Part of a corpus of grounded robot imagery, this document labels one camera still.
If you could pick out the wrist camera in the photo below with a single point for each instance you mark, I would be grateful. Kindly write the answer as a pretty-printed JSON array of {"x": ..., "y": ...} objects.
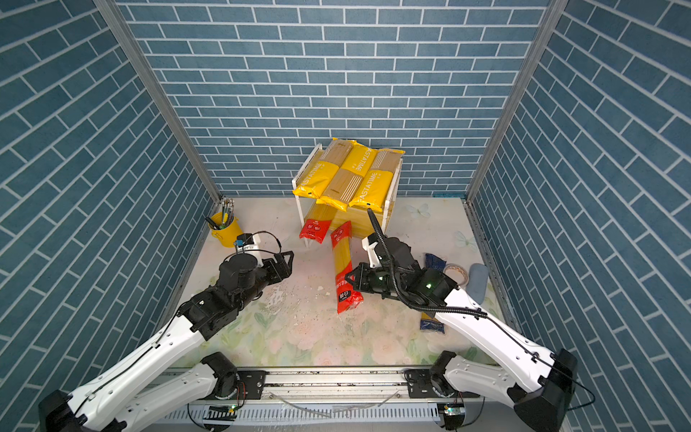
[
  {"x": 373, "y": 249},
  {"x": 245, "y": 243}
]

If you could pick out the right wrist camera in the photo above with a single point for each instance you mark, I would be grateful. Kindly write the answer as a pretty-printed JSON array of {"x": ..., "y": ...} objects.
[{"x": 373, "y": 249}]

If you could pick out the yellow Pastatime pasta package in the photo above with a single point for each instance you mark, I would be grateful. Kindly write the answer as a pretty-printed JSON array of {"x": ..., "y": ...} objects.
[{"x": 316, "y": 181}]

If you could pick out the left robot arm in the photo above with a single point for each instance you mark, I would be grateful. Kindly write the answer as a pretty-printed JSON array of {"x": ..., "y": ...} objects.
[{"x": 120, "y": 398}]

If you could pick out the blue spaghetti package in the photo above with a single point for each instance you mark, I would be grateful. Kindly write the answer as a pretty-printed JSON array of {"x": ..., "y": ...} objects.
[{"x": 428, "y": 322}]

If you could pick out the pens in cup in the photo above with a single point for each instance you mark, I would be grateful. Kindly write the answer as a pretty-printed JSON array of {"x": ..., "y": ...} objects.
[{"x": 222, "y": 210}]

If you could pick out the yellow pen cup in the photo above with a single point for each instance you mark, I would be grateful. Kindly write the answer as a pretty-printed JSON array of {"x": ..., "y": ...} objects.
[{"x": 228, "y": 236}]

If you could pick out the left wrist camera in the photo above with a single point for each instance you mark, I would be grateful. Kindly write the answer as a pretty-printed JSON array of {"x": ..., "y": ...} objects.
[{"x": 245, "y": 243}]

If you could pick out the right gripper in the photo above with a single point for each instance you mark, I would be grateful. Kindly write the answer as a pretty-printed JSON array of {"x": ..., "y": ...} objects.
[{"x": 363, "y": 282}]

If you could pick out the blue oval sponge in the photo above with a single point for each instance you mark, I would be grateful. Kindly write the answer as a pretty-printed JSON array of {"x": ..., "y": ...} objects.
[{"x": 478, "y": 278}]

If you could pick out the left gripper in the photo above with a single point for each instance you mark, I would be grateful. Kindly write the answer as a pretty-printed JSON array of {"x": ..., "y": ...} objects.
[{"x": 284, "y": 270}]

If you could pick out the white wooden two-tier shelf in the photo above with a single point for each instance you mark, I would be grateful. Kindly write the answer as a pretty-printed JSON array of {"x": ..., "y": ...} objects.
[{"x": 357, "y": 216}]

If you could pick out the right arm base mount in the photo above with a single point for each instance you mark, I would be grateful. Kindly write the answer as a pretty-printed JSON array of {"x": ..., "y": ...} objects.
[{"x": 428, "y": 383}]

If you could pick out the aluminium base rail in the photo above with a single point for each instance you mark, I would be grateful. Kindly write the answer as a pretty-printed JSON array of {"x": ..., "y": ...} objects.
[{"x": 349, "y": 395}]

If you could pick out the red spaghetti package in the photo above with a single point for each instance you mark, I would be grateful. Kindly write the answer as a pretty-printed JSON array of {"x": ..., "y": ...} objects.
[
  {"x": 348, "y": 298},
  {"x": 317, "y": 223}
]

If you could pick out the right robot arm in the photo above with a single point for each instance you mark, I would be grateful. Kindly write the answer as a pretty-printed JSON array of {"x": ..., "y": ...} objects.
[{"x": 535, "y": 382}]

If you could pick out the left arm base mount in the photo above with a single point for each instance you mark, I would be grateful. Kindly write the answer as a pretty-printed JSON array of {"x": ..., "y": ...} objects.
[{"x": 231, "y": 383}]

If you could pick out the tape roll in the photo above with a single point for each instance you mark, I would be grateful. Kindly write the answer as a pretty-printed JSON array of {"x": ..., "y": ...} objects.
[{"x": 457, "y": 273}]

